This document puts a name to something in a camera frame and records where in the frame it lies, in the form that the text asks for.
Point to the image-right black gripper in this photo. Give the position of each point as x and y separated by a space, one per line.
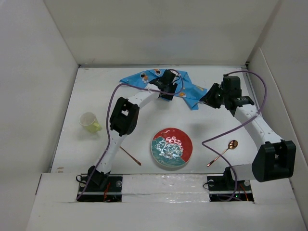
208 98

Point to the image-left black gripper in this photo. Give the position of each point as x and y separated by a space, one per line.
172 86

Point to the blue astronaut print placemat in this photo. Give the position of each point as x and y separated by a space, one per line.
190 92

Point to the rose gold spoon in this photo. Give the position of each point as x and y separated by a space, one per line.
231 146

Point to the red and teal plate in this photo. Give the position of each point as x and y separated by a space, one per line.
171 148

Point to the image-left white robot arm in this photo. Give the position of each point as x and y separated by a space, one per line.
122 120

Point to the image-right white robot arm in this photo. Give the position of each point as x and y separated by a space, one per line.
275 158

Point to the image-left black arm base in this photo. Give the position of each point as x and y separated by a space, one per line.
97 186

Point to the image-right black arm base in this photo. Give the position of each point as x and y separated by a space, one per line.
221 188

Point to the rose gold fork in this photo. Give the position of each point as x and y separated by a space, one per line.
135 160

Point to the yellow plastic cup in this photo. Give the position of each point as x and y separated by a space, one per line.
89 122

